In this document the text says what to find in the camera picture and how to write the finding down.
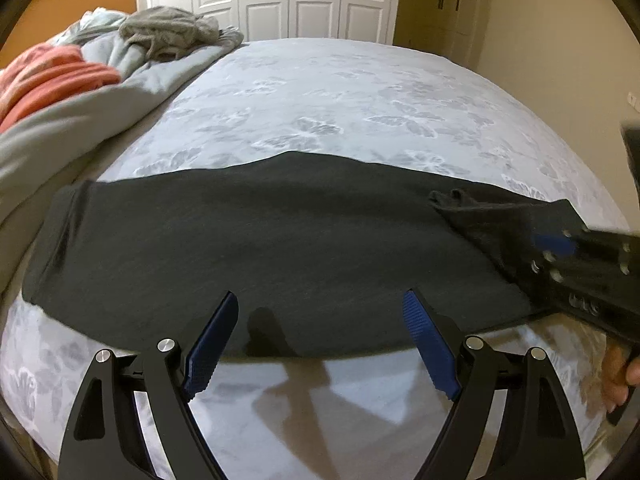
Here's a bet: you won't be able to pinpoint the crumpled grey garment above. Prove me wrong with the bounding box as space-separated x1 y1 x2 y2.
119 5 221 61

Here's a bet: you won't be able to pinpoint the grey butterfly print bed blanket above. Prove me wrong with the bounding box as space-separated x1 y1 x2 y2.
0 37 636 480

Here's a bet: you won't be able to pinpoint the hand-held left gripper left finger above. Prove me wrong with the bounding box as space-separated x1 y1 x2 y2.
59 290 240 480

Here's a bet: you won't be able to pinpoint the dark grey pants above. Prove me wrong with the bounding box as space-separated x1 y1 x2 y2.
22 152 586 361

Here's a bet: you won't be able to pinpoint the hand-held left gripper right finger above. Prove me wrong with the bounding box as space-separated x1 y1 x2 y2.
402 287 586 480

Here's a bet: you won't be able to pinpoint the orange fleece blanket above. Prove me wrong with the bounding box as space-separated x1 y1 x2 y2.
0 42 123 133

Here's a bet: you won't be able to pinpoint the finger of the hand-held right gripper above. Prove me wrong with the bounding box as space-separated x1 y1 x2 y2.
512 255 640 328
531 229 640 275

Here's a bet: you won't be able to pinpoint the person's right hand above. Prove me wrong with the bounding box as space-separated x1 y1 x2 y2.
602 345 640 411

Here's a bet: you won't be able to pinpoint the light grey duvet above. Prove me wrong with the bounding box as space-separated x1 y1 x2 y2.
0 10 245 281

